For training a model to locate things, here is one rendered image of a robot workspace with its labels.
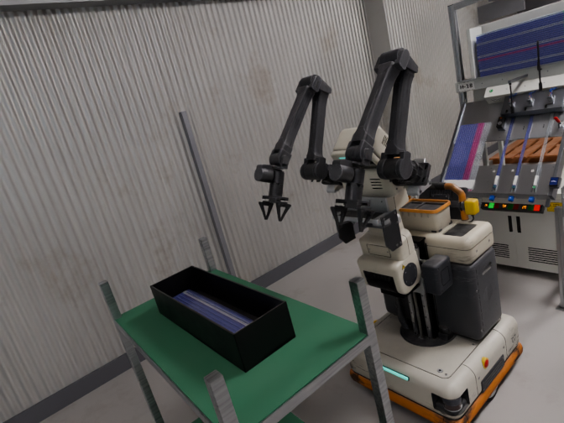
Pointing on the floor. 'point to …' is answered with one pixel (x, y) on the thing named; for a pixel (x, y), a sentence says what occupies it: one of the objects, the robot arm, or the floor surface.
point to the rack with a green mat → (206, 386)
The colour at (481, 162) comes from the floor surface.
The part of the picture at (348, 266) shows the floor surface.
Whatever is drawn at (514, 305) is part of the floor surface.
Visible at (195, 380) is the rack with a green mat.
